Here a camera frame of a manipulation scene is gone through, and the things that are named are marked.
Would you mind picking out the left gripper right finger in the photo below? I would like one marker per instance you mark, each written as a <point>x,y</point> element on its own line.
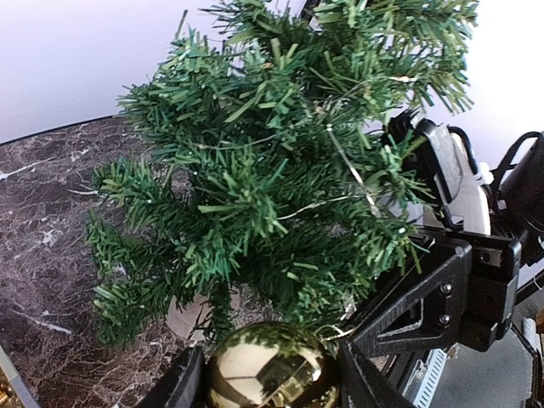
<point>363,385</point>

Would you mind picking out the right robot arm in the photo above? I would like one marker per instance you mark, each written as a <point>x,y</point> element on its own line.
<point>522,217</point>

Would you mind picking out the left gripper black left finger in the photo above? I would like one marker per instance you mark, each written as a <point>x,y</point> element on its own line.
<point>182,386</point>

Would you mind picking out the white slotted cable duct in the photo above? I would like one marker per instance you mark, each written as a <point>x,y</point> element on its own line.
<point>424,378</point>

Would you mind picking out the small green christmas tree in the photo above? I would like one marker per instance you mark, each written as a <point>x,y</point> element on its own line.
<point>267,167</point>

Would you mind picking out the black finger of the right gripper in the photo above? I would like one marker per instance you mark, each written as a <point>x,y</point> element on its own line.
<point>421,309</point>

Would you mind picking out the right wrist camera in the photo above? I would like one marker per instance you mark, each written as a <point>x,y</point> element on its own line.
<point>458,194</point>

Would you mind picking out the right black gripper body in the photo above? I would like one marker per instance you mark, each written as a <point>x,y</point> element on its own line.
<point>468,289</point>

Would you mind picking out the round wooden tree base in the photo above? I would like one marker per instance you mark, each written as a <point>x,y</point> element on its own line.
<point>187,321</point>

